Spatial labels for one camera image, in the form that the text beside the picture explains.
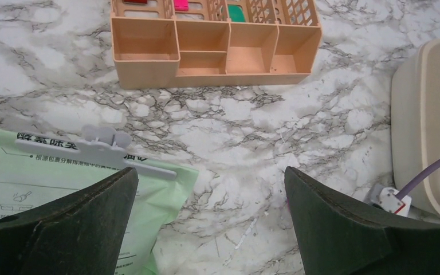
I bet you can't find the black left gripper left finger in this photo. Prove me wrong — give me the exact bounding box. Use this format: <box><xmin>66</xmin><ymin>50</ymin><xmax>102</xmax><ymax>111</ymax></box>
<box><xmin>0</xmin><ymin>168</ymin><xmax>139</xmax><ymax>274</ymax></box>

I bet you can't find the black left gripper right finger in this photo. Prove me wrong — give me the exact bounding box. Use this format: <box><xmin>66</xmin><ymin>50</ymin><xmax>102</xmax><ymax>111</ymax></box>
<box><xmin>284</xmin><ymin>167</ymin><xmax>440</xmax><ymax>274</ymax></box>

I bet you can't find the green litter bag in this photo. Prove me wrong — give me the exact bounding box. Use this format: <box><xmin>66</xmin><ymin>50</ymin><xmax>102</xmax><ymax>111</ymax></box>
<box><xmin>0</xmin><ymin>129</ymin><xmax>199</xmax><ymax>274</ymax></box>

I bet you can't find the beige litter box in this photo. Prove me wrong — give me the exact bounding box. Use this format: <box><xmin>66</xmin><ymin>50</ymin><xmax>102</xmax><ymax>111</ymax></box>
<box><xmin>391</xmin><ymin>39</ymin><xmax>440</xmax><ymax>217</ymax></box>

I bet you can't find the red white small box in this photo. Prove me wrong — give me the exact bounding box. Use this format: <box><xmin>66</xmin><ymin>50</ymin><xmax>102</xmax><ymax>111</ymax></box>
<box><xmin>123</xmin><ymin>0</ymin><xmax>148</xmax><ymax>5</ymax></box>

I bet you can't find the orange plastic file organizer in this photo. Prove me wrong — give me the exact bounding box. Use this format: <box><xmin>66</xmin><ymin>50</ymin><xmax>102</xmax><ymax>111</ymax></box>
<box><xmin>110</xmin><ymin>1</ymin><xmax>322</xmax><ymax>89</ymax></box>

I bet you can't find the green tape dispenser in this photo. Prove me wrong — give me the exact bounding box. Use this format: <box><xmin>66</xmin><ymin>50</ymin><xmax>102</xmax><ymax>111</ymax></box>
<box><xmin>227</xmin><ymin>4</ymin><xmax>246</xmax><ymax>22</ymax></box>

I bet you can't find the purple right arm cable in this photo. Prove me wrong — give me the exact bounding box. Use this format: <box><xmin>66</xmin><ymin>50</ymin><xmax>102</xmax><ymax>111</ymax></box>
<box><xmin>395</xmin><ymin>148</ymin><xmax>440</xmax><ymax>201</ymax></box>

